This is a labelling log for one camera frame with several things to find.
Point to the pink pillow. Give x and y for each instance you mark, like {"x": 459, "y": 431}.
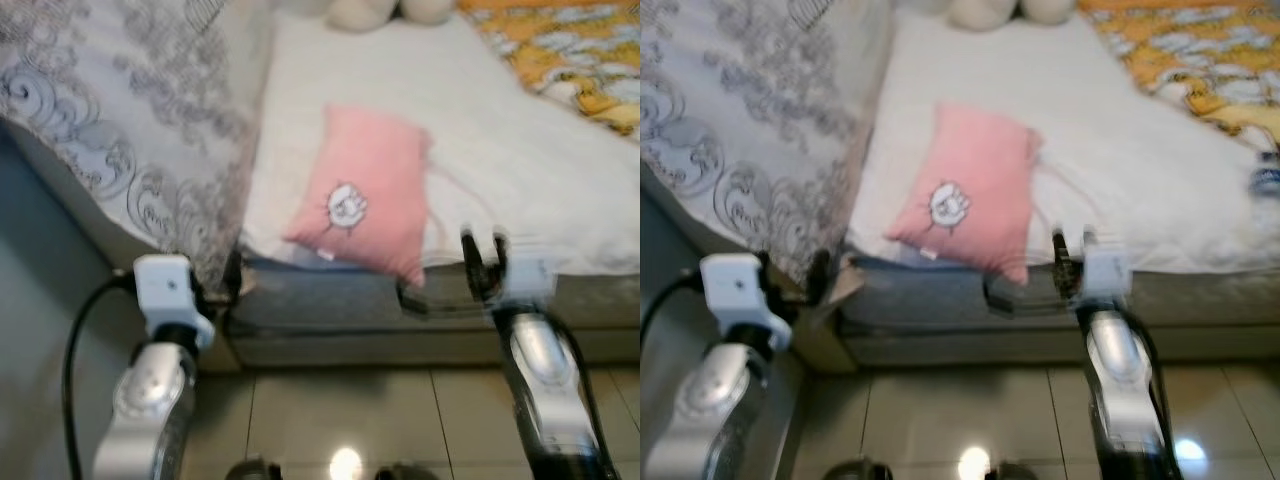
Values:
{"x": 975, "y": 190}
{"x": 365, "y": 190}

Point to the clear bottle with blue label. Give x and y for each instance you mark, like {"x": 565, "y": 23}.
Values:
{"x": 1267, "y": 175}

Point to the yellow cartoon print blanket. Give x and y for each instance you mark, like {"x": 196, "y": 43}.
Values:
{"x": 1190, "y": 60}
{"x": 570, "y": 50}

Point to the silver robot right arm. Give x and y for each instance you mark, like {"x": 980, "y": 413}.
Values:
{"x": 550, "y": 380}
{"x": 1125, "y": 380}

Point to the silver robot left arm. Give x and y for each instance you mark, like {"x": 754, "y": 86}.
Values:
{"x": 715, "y": 410}
{"x": 150, "y": 400}

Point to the white quilted mattress cover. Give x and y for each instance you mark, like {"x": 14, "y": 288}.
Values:
{"x": 1130, "y": 170}
{"x": 520, "y": 170}

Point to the grey bed base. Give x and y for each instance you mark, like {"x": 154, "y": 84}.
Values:
{"x": 330, "y": 320}
{"x": 930, "y": 325}

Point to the dark robot left foot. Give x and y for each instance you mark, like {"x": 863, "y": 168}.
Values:
{"x": 858, "y": 470}
{"x": 255, "y": 470}

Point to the beige plush toy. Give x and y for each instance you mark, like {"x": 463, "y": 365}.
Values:
{"x": 1005, "y": 12}
{"x": 385, "y": 12}

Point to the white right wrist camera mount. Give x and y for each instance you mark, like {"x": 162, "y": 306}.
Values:
{"x": 1108, "y": 275}
{"x": 532, "y": 280}

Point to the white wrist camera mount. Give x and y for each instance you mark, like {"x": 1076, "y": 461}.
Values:
{"x": 1108, "y": 275}
{"x": 532, "y": 280}
{"x": 165, "y": 290}
{"x": 735, "y": 290}

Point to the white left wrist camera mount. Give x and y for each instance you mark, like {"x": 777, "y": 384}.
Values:
{"x": 165, "y": 290}
{"x": 735, "y": 290}

